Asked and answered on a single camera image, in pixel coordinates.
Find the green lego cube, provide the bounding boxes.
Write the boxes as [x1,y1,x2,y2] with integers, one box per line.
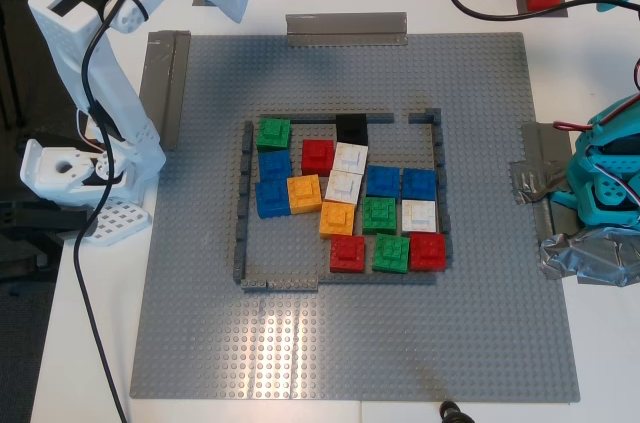
[371,232,412,275]
[255,115,293,154]
[360,196,398,236]

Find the blue lego cube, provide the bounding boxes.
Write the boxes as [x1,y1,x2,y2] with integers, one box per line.
[401,167,438,202]
[254,179,293,220]
[257,149,293,184]
[365,164,402,200]

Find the black lego cube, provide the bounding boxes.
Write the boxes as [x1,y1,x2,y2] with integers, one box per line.
[335,113,370,147]

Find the white lego cube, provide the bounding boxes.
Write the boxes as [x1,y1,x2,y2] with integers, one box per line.
[400,198,439,234]
[332,142,370,176]
[324,169,364,206]

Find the yellow lego cube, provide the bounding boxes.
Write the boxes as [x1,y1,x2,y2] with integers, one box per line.
[286,173,324,216]
[318,200,357,239]

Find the small grey tape patch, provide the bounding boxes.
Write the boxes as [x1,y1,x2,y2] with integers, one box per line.
[514,0,570,19]

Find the grey tape strip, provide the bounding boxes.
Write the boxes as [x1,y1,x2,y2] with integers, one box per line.
[508,121,577,240]
[285,12,408,48]
[136,30,193,152]

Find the short dark grey brick row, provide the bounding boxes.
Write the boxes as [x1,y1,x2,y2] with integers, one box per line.
[406,109,444,127]

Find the black table clamp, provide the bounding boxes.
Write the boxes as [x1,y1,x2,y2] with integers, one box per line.
[0,199,92,270]

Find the grey studded baseplate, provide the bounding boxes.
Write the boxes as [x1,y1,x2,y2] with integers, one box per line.
[129,31,582,403]

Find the black knob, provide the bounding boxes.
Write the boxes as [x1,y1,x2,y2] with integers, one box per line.
[438,399,474,423]

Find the dark grey brick wall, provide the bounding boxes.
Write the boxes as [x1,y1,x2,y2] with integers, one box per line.
[431,123,454,265]
[289,112,397,126]
[240,272,438,293]
[233,119,256,281]

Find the red servo wire bundle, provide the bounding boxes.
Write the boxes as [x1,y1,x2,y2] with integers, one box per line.
[551,56,640,137]

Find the crumpled silver duct tape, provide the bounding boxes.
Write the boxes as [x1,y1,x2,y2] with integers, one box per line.
[538,225,640,289]

